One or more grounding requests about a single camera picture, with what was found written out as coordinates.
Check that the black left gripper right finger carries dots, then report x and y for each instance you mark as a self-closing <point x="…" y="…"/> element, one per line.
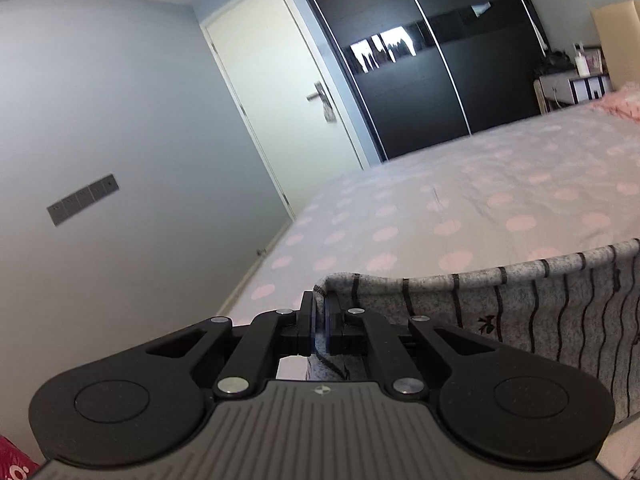
<point x="344" y="333"/>

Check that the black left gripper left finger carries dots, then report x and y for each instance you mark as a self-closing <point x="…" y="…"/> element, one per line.
<point x="296" y="327"/>

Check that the grey striped garment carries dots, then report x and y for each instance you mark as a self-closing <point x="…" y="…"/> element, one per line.
<point x="581" y="310"/>

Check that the grey pink-dotted bed sheet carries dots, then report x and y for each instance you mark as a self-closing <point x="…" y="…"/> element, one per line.
<point x="545" y="187"/>

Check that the white door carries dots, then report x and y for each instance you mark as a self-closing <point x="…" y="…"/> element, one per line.
<point x="270" y="65"/>

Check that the black sliding wardrobe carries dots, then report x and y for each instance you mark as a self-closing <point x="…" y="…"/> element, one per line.
<point x="425" y="72"/>

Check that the red package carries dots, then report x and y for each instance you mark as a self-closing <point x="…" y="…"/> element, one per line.
<point x="14" y="464"/>

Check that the grey bedside cabinet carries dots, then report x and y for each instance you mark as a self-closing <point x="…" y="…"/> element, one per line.
<point x="562" y="90"/>

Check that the white bottle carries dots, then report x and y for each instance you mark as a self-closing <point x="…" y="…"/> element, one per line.
<point x="581" y="62"/>

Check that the pink patterned pillow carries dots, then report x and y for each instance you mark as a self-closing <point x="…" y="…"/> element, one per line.
<point x="624" y="103"/>

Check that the beige padded headboard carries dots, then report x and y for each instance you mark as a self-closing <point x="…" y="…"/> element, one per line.
<point x="618" y="28"/>

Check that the silver door handle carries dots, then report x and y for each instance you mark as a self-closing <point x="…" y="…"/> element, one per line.
<point x="327" y="107"/>

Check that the grey wall switch panel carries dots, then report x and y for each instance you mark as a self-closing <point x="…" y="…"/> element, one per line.
<point x="83" y="198"/>

